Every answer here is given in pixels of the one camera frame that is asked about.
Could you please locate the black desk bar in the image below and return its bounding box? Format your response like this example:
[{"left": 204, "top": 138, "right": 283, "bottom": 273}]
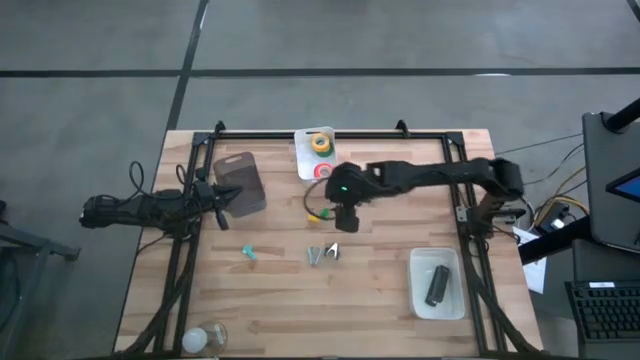
[{"left": 517, "top": 214, "right": 594, "bottom": 267}]

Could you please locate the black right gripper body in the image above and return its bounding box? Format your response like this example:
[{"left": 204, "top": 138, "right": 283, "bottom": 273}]
[{"left": 324, "top": 161, "right": 375, "bottom": 208}]

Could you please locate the smoky translucent plastic bin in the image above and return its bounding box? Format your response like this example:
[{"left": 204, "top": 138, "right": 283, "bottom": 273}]
[{"left": 212, "top": 151, "right": 268, "bottom": 219}]

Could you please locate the black right camera cable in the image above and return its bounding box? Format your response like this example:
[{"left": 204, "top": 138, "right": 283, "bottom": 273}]
[{"left": 302, "top": 176, "right": 333, "bottom": 222}]

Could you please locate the grey metal stand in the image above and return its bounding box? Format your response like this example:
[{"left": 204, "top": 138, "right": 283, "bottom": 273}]
[{"left": 0, "top": 199, "right": 82, "bottom": 351}]

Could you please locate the white paper sheet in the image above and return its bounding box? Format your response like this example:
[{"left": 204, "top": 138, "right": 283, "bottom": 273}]
[{"left": 513, "top": 226, "right": 549, "bottom": 296}]

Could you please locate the white plastic bin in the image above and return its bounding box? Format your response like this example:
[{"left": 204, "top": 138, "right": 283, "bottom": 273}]
[{"left": 408, "top": 246, "right": 467, "bottom": 321}]

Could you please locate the black keyboard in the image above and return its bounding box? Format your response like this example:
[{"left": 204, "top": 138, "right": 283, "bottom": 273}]
[{"left": 564, "top": 280, "right": 640, "bottom": 345}]

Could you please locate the black power adapter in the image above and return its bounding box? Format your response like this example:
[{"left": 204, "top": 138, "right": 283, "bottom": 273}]
[{"left": 536, "top": 201, "right": 572, "bottom": 237}]

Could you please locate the black stapler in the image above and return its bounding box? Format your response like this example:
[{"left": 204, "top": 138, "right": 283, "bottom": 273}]
[{"left": 424, "top": 264, "right": 452, "bottom": 308}]

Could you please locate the yellow cable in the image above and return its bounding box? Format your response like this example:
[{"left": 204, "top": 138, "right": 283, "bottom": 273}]
[{"left": 532, "top": 164, "right": 590, "bottom": 224}]

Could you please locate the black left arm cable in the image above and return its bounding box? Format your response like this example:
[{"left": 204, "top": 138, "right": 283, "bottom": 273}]
[{"left": 126, "top": 159, "right": 187, "bottom": 197}]

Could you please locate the blue tablet screen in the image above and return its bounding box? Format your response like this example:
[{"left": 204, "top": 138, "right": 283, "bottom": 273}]
[{"left": 605, "top": 167, "right": 640, "bottom": 204}]

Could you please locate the black aluminium table frame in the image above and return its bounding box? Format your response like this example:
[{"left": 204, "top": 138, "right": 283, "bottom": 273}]
[{"left": 115, "top": 119, "right": 542, "bottom": 359}]

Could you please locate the yellow tape roll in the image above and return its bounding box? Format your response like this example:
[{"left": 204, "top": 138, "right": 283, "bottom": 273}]
[{"left": 310, "top": 132, "right": 332, "bottom": 154}]

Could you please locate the thin black floor cable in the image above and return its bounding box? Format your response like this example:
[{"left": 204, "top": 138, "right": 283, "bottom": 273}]
[{"left": 494, "top": 132, "right": 584, "bottom": 157}]

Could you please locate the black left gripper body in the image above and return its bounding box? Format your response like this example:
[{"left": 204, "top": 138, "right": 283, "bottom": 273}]
[{"left": 194, "top": 167, "right": 231, "bottom": 232}]

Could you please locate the clear glass jar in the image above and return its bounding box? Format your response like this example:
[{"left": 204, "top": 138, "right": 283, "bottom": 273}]
[{"left": 197, "top": 320, "right": 229, "bottom": 354}]

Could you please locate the white light bulb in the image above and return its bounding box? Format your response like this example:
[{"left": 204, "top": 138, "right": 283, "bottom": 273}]
[{"left": 181, "top": 327, "right": 209, "bottom": 355}]

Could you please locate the black slanted pole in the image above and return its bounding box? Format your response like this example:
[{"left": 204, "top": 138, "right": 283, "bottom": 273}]
[{"left": 601, "top": 97, "right": 640, "bottom": 134}]

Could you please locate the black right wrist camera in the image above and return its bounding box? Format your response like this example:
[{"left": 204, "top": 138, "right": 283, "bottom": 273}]
[{"left": 334, "top": 204, "right": 361, "bottom": 234}]

